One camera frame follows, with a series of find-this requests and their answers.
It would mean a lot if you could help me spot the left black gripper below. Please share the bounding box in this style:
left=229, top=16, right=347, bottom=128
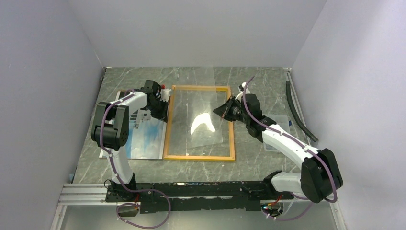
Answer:
left=147, top=98, right=170, bottom=123

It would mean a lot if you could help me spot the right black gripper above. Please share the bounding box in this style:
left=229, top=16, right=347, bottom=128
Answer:
left=213, top=96, right=249, bottom=125

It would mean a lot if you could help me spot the clear acrylic sheet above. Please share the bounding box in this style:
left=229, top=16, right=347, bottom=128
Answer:
left=178, top=67, right=227, bottom=149

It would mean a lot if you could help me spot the building and sky photo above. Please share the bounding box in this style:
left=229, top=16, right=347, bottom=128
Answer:
left=116, top=92, right=166, bottom=160

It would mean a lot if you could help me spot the yellow wooden picture frame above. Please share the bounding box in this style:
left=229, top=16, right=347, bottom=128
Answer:
left=163, top=85, right=236, bottom=161

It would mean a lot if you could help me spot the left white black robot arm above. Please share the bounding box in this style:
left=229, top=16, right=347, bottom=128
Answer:
left=90, top=80, right=172, bottom=201

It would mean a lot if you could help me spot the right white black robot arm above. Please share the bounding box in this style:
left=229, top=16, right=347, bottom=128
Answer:
left=213, top=93, right=343, bottom=203

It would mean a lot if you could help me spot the clear plastic compartment box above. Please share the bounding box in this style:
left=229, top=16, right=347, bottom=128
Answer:
left=263, top=114, right=292, bottom=152

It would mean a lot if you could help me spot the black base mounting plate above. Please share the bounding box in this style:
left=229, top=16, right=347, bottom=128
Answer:
left=105, top=181, right=293, bottom=213

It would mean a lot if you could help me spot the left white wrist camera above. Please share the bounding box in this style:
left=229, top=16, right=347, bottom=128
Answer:
left=160, top=84, right=172, bottom=102

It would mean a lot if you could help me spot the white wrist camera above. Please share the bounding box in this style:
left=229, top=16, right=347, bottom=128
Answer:
left=160, top=84, right=172, bottom=102
left=236, top=82, right=246, bottom=101

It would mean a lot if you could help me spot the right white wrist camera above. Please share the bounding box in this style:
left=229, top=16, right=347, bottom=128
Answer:
left=236, top=82, right=246, bottom=101

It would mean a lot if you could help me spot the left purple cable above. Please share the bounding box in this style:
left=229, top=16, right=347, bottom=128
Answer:
left=99, top=89, right=172, bottom=229

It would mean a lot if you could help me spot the black corrugated hose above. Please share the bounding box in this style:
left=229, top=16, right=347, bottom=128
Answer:
left=285, top=80, right=319, bottom=142

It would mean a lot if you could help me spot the aluminium extrusion rail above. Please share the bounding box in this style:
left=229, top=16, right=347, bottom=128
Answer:
left=59, top=181, right=301, bottom=210

